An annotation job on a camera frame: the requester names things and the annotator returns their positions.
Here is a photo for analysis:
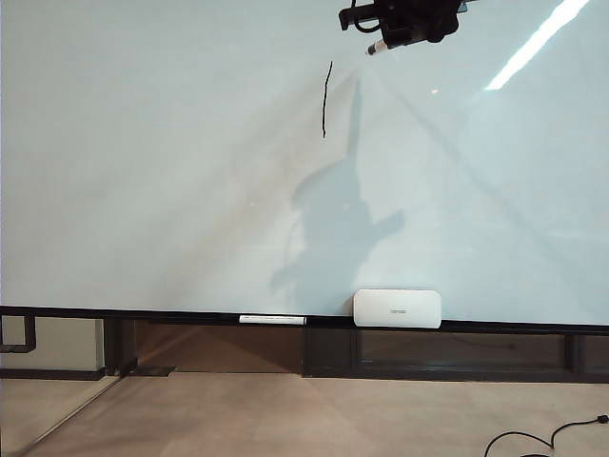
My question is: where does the white glass whiteboard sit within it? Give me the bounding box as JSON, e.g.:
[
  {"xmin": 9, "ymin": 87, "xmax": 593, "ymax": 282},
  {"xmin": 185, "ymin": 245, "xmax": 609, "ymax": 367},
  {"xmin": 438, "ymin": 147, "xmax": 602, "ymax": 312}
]
[{"xmin": 0, "ymin": 0, "xmax": 609, "ymax": 328}]

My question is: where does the black whiteboard tray ledge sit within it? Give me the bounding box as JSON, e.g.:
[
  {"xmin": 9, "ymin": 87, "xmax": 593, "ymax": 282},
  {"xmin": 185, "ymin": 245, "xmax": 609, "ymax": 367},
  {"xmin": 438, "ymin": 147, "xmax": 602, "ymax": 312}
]
[{"xmin": 0, "ymin": 306, "xmax": 609, "ymax": 335}]

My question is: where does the white rectangular board eraser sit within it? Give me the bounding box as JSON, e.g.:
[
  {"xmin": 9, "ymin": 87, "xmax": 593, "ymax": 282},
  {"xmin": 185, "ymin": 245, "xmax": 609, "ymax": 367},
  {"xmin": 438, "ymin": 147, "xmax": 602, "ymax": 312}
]
[{"xmin": 352, "ymin": 288, "xmax": 444, "ymax": 330}]

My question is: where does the black skirting board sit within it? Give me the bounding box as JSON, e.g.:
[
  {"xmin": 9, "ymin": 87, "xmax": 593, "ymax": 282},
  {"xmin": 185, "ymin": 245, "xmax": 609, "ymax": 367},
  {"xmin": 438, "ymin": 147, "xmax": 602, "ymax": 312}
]
[{"xmin": 0, "ymin": 368, "xmax": 107, "ymax": 383}]

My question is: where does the black pipe bracket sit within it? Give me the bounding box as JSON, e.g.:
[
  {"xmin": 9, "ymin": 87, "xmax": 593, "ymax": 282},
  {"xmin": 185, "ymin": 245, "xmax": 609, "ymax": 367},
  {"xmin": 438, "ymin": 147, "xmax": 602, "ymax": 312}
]
[{"xmin": 0, "ymin": 307, "xmax": 39, "ymax": 354}]

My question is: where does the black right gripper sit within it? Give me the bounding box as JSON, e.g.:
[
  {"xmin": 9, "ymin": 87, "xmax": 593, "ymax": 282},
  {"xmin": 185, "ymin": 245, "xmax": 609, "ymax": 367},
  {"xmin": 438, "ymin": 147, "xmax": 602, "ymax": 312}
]
[{"xmin": 338, "ymin": 0, "xmax": 461, "ymax": 48}]

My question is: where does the black marker stroke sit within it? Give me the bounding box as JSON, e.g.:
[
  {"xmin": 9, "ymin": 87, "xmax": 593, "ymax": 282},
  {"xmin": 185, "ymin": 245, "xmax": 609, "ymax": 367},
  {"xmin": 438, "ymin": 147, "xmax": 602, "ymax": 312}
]
[{"xmin": 321, "ymin": 60, "xmax": 334, "ymax": 140}]

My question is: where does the white marker pen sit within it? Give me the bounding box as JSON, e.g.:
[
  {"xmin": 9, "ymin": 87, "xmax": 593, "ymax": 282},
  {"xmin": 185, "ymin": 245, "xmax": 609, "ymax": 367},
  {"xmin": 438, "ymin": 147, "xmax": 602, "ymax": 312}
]
[{"xmin": 239, "ymin": 313, "xmax": 308, "ymax": 328}]

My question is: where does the black power cable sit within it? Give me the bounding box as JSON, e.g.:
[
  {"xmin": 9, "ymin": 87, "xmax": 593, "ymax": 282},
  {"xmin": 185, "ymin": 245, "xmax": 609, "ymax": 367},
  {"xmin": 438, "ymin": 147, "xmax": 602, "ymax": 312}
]
[{"xmin": 483, "ymin": 413, "xmax": 609, "ymax": 457}]

